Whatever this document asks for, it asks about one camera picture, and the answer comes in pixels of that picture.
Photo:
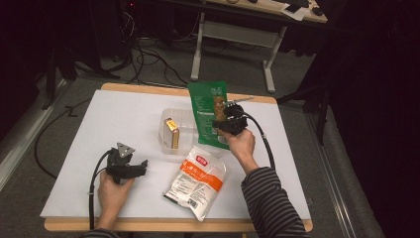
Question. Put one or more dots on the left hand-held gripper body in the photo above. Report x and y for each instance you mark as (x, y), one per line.
(120, 167)

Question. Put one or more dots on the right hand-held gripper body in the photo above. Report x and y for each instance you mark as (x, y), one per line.
(235, 120)

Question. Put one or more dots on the green food packet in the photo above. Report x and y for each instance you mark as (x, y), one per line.
(206, 112)

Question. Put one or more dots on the clear plastic container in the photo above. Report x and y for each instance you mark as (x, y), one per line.
(185, 132)

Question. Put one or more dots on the small red and yellow box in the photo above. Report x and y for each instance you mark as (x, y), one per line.
(172, 132)

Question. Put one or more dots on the person's right hand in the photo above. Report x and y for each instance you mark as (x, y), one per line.
(242, 147)

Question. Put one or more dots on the person's left hand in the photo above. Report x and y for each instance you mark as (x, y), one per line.
(112, 198)

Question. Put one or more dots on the white table cover sheet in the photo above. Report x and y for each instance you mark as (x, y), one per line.
(132, 125)

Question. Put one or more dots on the white and orange packet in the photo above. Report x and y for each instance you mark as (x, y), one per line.
(198, 183)

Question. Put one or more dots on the wooden desk with white legs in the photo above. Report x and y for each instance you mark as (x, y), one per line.
(237, 33)

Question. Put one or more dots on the black floor stand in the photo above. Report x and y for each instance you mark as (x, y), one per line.
(322, 109)
(52, 66)

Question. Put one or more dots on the white paper sheet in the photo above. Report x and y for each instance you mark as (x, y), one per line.
(298, 15)

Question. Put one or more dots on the black device on desk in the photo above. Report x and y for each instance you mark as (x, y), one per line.
(297, 5)

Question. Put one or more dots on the black computer mouse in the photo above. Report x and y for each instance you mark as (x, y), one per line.
(317, 11)

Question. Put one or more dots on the metal floor rail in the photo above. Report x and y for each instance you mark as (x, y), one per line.
(333, 185)
(23, 145)

